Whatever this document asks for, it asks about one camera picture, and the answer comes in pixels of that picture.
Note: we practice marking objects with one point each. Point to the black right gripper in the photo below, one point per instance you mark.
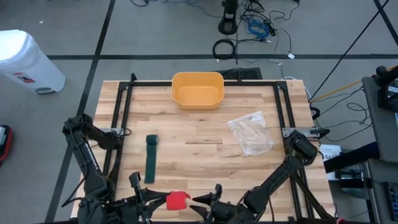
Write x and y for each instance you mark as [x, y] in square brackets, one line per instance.
[227, 214]

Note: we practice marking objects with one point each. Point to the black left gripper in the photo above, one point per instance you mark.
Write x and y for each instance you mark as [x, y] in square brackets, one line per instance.
[133, 211]

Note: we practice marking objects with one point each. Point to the red elastic bandage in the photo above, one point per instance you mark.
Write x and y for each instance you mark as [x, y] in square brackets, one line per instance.
[175, 201]

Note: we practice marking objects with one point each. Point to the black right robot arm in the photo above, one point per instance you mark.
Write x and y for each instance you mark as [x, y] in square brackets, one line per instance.
[280, 174]

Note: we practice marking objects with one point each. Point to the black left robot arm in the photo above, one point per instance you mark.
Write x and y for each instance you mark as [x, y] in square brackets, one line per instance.
[84, 161]

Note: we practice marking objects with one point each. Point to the green elastic bandage roll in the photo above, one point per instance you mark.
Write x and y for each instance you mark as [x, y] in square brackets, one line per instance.
[151, 161]

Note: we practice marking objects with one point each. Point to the clear plastic bag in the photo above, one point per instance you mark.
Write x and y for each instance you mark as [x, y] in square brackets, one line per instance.
[250, 133]

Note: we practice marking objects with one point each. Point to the yellow plastic basin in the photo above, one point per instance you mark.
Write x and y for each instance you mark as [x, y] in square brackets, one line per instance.
[197, 96]

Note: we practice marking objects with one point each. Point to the white paper sheet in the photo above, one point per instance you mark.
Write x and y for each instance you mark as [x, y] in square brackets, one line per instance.
[329, 152]

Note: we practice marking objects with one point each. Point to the red and black object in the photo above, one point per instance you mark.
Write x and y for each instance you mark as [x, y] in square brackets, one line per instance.
[7, 143]

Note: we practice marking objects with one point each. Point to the black floor stand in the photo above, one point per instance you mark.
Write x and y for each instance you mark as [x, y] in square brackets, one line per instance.
[228, 26]

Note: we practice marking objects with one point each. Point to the white trash bin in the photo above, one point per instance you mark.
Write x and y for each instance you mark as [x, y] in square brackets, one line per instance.
[28, 62]

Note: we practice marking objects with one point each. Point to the grey desk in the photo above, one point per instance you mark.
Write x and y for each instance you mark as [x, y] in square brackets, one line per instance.
[377, 124]

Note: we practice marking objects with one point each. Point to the black diagonal strut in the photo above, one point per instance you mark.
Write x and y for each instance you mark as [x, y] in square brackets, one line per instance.
[349, 49]

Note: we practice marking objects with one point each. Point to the black desk device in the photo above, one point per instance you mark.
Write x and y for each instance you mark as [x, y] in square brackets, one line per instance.
[388, 93]

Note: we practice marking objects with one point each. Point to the black aluminium table frame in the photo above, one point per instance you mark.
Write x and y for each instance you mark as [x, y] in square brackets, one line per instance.
[146, 83]

